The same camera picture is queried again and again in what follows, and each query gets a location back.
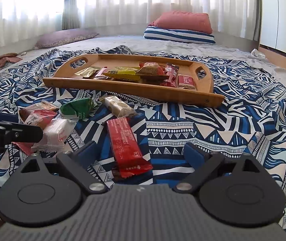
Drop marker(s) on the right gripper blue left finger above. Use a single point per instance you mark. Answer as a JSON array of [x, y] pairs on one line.
[[86, 155]]

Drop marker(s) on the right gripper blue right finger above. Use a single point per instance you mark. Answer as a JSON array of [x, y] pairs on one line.
[[194, 155]]

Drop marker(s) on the small dark red bar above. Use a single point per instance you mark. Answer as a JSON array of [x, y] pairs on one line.
[[127, 154]]

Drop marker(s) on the white translucent snack packet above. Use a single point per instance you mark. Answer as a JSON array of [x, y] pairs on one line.
[[55, 135]]

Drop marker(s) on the pink white snack packet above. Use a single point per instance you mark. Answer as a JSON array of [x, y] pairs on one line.
[[40, 118]]

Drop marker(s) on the green snack packet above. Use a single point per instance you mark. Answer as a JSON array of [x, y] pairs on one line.
[[78, 109]]

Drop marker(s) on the beige nougat bar packet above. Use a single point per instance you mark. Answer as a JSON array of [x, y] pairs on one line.
[[117, 107]]

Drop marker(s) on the brown snack packet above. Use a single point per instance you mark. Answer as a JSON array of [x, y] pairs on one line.
[[43, 105]]

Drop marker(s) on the red Biscoff biscuit packet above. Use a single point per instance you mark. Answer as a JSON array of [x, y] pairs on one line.
[[186, 82]]

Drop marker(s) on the red patterned biscuit packet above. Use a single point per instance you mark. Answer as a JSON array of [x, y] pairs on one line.
[[101, 74]]

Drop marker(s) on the gold foil snack packet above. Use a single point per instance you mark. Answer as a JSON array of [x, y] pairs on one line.
[[88, 72]]

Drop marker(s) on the yellow snack packet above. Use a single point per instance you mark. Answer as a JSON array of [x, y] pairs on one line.
[[124, 73]]

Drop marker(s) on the long red snack bar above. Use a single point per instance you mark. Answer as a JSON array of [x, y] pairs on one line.
[[171, 71]]

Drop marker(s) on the red gold cracker packet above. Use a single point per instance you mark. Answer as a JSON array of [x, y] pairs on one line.
[[152, 71]]

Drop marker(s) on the blue patterned cloth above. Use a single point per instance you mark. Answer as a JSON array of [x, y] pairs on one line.
[[251, 118]]

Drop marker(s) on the wooden serving tray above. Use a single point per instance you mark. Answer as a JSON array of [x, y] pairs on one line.
[[203, 95]]

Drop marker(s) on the purple pillow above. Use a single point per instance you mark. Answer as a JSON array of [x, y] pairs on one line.
[[63, 37]]

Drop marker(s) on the blue striped pillow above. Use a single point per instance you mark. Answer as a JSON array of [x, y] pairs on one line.
[[178, 35]]

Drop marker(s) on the crumpled white tissue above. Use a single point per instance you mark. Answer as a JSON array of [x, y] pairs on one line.
[[258, 54]]

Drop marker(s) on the grey bed sheet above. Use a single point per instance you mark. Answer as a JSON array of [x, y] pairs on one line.
[[226, 47]]

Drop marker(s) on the white sheer curtain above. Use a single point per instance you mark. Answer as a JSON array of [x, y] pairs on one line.
[[25, 19]]

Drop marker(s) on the olive green curtain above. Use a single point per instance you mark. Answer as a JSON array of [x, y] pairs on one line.
[[70, 17]]

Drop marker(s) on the red pillow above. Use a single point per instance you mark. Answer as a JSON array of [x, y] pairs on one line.
[[199, 22]]

